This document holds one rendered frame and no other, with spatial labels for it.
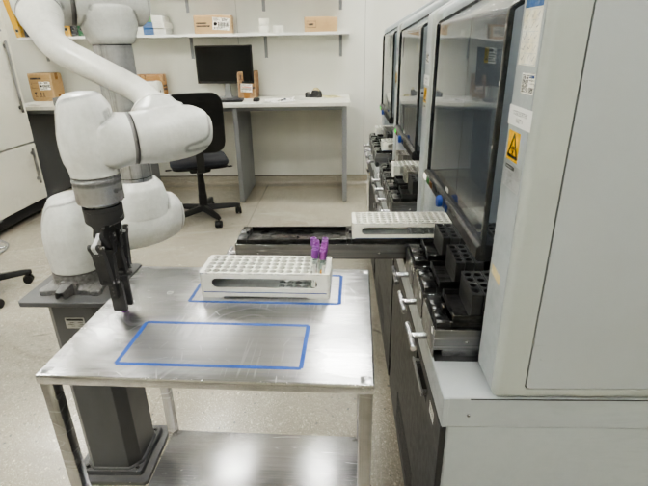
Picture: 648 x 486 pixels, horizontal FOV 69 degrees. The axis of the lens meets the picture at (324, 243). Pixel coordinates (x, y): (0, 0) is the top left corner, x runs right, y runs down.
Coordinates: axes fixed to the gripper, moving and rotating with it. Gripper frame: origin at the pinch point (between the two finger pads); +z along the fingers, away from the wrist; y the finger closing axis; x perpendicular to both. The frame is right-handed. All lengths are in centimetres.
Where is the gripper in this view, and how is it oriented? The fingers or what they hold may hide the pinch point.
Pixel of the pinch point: (121, 292)
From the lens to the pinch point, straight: 111.8
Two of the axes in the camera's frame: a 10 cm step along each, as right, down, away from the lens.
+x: -10.0, 0.0, 0.7
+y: 0.7, -3.8, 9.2
